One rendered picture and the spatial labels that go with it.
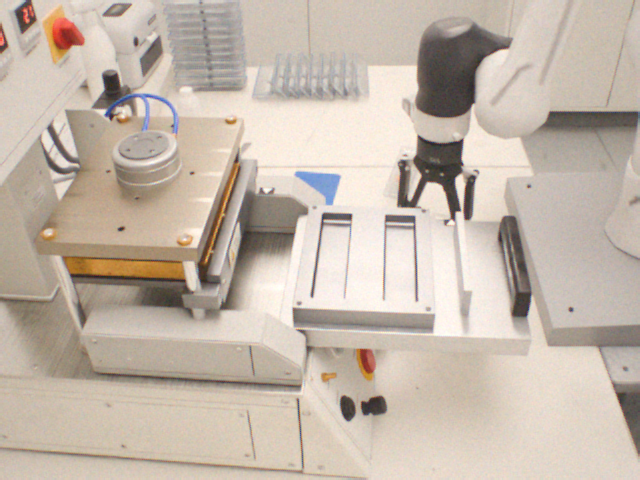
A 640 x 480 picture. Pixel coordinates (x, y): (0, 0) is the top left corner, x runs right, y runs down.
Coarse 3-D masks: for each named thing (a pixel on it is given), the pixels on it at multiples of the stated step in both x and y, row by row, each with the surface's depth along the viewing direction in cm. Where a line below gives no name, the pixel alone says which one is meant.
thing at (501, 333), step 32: (480, 224) 93; (448, 256) 88; (480, 256) 88; (288, 288) 84; (448, 288) 83; (480, 288) 83; (288, 320) 80; (448, 320) 79; (480, 320) 79; (512, 320) 79; (480, 352) 79; (512, 352) 78
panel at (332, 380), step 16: (320, 352) 84; (352, 352) 94; (320, 368) 83; (336, 368) 87; (352, 368) 93; (320, 384) 81; (336, 384) 86; (352, 384) 91; (368, 384) 96; (336, 400) 84; (336, 416) 83; (368, 416) 93; (352, 432) 86; (368, 432) 91; (368, 448) 89
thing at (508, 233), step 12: (504, 216) 88; (504, 228) 86; (516, 228) 86; (504, 240) 86; (516, 240) 84; (516, 252) 82; (516, 264) 81; (516, 276) 79; (528, 276) 79; (516, 288) 78; (528, 288) 77; (516, 300) 78; (528, 300) 78; (516, 312) 79; (528, 312) 79
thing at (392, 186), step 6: (402, 150) 145; (408, 150) 145; (414, 150) 145; (396, 162) 142; (396, 168) 140; (414, 168) 140; (396, 174) 138; (414, 174) 138; (390, 180) 137; (396, 180) 137; (414, 180) 136; (390, 186) 135; (396, 186) 135; (384, 192) 133; (390, 192) 133; (396, 192) 133; (408, 192) 133
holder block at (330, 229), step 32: (320, 224) 90; (352, 224) 90; (384, 224) 92; (416, 224) 90; (320, 256) 87; (352, 256) 85; (384, 256) 87; (416, 256) 86; (320, 288) 83; (352, 288) 80; (384, 288) 82; (416, 288) 82; (320, 320) 79; (352, 320) 79; (384, 320) 78; (416, 320) 78
